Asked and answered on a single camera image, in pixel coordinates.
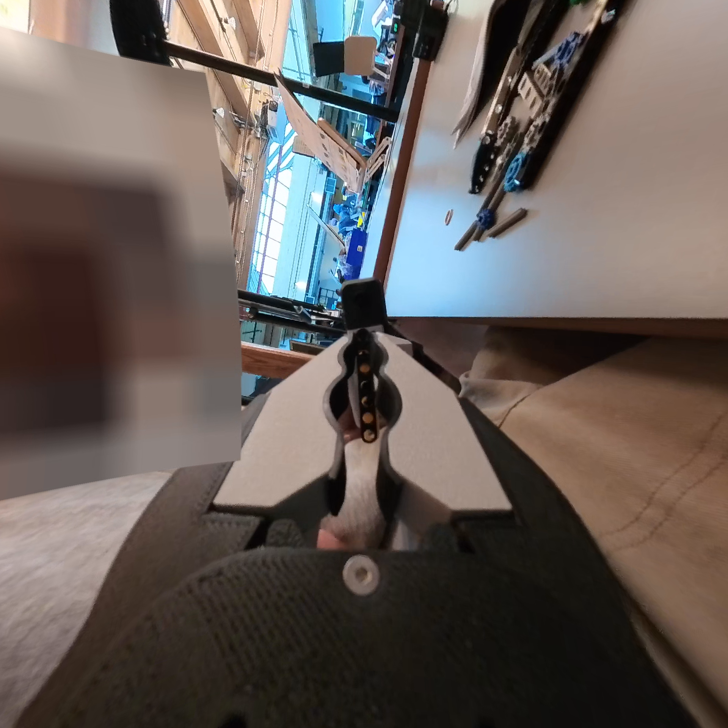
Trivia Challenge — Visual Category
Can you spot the black tripod stand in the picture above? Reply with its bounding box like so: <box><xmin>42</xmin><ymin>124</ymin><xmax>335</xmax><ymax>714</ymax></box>
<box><xmin>238</xmin><ymin>289</ymin><xmax>345</xmax><ymax>326</ymax></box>

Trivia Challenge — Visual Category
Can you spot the instruction booklet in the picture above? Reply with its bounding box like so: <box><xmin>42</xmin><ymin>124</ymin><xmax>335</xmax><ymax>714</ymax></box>
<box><xmin>452</xmin><ymin>0</ymin><xmax>515</xmax><ymax>143</ymax></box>

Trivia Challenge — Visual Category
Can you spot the black lego frame assembly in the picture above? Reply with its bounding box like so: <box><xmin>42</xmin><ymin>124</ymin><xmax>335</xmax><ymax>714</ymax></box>
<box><xmin>500</xmin><ymin>0</ymin><xmax>626</xmax><ymax>191</ymax></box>

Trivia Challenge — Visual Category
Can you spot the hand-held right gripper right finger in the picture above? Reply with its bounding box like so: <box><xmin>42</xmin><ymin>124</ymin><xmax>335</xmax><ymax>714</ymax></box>
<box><xmin>372</xmin><ymin>333</ymin><xmax>514</xmax><ymax>549</ymax></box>

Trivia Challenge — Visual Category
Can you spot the black curved lego beam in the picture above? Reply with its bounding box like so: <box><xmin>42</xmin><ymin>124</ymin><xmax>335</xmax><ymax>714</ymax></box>
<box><xmin>468</xmin><ymin>48</ymin><xmax>521</xmax><ymax>195</ymax></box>

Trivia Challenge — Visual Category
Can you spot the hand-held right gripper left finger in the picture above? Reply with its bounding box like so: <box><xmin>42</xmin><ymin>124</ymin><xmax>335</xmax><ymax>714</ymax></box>
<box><xmin>212</xmin><ymin>333</ymin><xmax>351</xmax><ymax>548</ymax></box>

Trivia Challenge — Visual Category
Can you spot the black device box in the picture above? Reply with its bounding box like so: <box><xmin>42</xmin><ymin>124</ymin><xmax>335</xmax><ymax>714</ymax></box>
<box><xmin>412</xmin><ymin>0</ymin><xmax>450</xmax><ymax>60</ymax></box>

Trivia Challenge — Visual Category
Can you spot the large blue lego gear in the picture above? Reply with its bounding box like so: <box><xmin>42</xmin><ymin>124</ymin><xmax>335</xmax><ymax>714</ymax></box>
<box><xmin>503</xmin><ymin>152</ymin><xmax>529</xmax><ymax>193</ymax></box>

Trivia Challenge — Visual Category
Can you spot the wooden railing beam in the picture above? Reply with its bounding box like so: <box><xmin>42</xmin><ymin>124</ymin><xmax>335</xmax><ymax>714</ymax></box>
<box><xmin>242</xmin><ymin>341</ymin><xmax>325</xmax><ymax>379</ymax></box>

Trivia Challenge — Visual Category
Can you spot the grey lego axle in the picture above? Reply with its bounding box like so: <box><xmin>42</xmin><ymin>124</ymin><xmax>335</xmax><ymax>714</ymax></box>
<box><xmin>454</xmin><ymin>185</ymin><xmax>507</xmax><ymax>251</ymax></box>
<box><xmin>487</xmin><ymin>209</ymin><xmax>527</xmax><ymax>238</ymax></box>

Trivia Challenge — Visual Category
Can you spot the black lego beam with holes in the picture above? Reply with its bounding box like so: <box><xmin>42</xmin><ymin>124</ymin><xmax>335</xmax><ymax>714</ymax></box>
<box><xmin>355</xmin><ymin>330</ymin><xmax>380</xmax><ymax>446</ymax></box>

